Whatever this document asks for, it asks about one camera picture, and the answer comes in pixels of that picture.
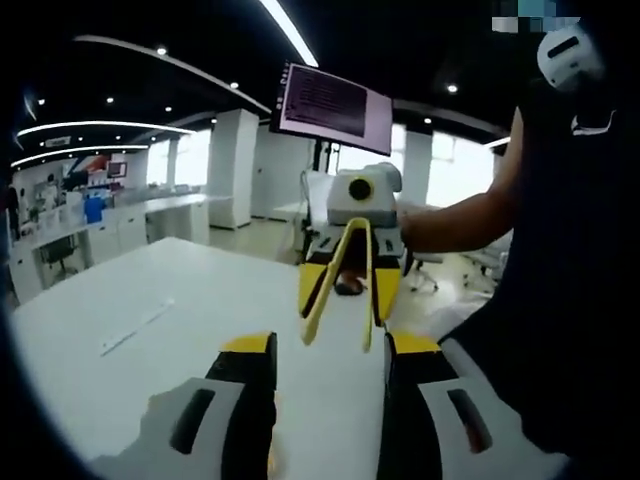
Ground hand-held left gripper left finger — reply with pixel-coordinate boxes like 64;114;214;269
88;330;279;480

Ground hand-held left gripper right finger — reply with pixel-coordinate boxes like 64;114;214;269
382;332;570;480

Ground cream food tongs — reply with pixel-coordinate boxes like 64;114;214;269
298;217;375;354

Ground white office chair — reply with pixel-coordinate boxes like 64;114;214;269
408;252;446;294

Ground white equipment stand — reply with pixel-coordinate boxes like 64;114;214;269
292;167;334;261

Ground hanging dark monitor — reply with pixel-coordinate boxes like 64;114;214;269
269;60;395;157

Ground wide white pillar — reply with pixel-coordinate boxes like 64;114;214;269
209;107;259;231

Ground long white counter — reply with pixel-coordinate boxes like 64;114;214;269
9;192;211;301

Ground person in dark clothes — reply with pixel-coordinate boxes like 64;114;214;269
439;74;640;451

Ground blue box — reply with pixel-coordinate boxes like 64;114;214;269
82;197;107;225

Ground black office chair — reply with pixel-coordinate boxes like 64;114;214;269
39;237;81;276

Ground white worn device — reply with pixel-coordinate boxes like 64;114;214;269
537;24;606;94

